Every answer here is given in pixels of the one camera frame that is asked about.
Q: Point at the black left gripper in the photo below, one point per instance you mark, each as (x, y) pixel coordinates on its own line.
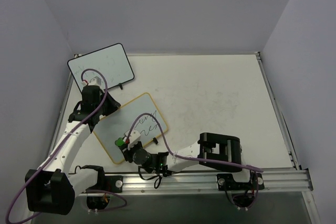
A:
(111, 103)

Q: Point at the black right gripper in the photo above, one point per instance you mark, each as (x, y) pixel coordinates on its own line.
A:
(125, 149)

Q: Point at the yellow framed whiteboard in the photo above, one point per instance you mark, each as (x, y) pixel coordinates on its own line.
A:
(143, 112)

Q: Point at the green whiteboard eraser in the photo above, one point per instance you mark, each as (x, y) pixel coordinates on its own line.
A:
(119, 142)

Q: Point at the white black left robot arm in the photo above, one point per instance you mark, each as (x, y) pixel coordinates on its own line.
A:
(49, 188)

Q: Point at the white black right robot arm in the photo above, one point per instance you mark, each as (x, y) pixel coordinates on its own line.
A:
(216, 151)

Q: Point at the black framed whiteboard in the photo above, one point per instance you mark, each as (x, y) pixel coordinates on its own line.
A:
(112, 62)

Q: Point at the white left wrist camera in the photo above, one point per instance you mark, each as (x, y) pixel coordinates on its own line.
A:
(95, 81)

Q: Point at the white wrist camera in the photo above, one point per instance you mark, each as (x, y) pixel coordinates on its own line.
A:
(95, 81)
(131, 138)

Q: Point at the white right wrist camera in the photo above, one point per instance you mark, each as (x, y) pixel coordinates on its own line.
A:
(131, 138)

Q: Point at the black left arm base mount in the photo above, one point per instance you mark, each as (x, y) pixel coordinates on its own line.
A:
(109, 198)

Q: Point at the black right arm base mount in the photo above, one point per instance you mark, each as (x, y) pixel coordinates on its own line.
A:
(242, 195)

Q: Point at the aluminium right side rail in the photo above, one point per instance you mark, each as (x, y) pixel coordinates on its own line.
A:
(280, 118)

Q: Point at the aluminium table frame rail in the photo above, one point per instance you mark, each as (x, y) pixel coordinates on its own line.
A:
(201, 183)

